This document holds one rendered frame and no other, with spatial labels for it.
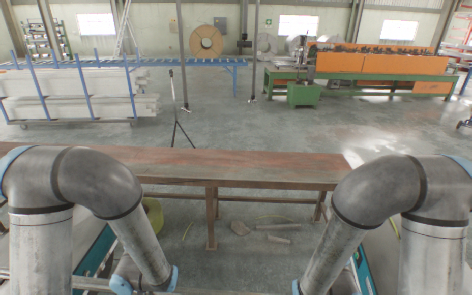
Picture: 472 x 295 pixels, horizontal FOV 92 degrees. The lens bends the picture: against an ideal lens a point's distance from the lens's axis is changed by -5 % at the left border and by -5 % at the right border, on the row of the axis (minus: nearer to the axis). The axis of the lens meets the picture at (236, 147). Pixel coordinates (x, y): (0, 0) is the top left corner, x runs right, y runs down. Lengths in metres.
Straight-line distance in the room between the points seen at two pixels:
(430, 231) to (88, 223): 1.70
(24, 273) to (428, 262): 0.77
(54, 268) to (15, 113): 5.32
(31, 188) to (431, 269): 0.77
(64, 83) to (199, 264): 3.91
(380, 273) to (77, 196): 1.42
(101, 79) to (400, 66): 6.73
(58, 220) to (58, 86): 4.65
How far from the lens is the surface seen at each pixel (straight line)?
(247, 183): 1.87
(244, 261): 2.33
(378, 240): 1.74
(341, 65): 6.64
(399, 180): 0.52
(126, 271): 1.03
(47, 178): 0.56
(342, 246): 0.65
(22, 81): 5.51
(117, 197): 0.54
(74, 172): 0.53
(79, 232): 1.79
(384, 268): 1.61
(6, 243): 1.97
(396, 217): 1.97
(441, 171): 0.57
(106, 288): 1.45
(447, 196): 0.58
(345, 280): 1.03
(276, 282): 2.25
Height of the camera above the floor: 1.89
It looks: 29 degrees down
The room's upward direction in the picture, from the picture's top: 1 degrees clockwise
